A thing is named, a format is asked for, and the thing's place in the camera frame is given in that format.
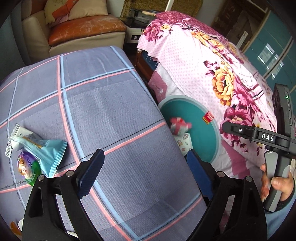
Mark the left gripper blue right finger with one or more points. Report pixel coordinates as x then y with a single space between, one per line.
234 209

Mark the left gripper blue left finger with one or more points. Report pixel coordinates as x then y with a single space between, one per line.
42 219

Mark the purple green toy egg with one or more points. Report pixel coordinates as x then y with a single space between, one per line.
29 167

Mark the light blue snack bag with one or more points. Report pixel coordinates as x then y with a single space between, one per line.
49 153

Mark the white cartoon face mask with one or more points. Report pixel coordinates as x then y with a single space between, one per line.
184 143

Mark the pink red snack wrapper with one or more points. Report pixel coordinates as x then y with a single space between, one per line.
179 126

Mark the orange snack packet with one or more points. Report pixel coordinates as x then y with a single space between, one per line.
16 230

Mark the teal plastic trash bin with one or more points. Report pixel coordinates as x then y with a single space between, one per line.
205 138

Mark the person's right hand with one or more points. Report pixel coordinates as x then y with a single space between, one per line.
285 185

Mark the red sticker on bin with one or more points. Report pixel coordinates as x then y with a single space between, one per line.
208 117

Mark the teal glass cabinet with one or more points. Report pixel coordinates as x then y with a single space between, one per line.
272 53

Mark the pink floral quilt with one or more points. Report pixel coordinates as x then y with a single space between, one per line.
196 61

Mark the grey plaid bed sheet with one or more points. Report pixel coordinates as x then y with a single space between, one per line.
94 99

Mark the black electronic device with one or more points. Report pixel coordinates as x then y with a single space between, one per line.
136 22

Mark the beige leather sofa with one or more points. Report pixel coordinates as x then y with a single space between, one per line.
36 34

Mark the orange leather seat cushion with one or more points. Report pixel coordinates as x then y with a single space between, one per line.
85 27

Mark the leopard print cloth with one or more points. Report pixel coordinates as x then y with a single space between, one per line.
189 7

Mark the cartoon print pillow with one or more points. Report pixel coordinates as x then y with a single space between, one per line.
55 9

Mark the beige throw pillow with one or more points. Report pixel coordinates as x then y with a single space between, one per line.
84 8

